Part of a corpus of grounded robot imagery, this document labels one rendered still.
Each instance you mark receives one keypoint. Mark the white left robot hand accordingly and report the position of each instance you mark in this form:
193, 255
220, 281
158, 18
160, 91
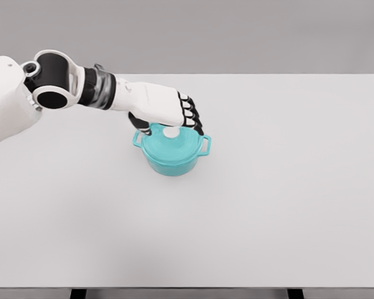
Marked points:
162, 102

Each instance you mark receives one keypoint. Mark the teal pot lid white knob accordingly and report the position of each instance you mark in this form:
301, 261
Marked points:
171, 146

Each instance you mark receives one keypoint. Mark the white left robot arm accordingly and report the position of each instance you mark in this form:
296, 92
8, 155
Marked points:
6, 93

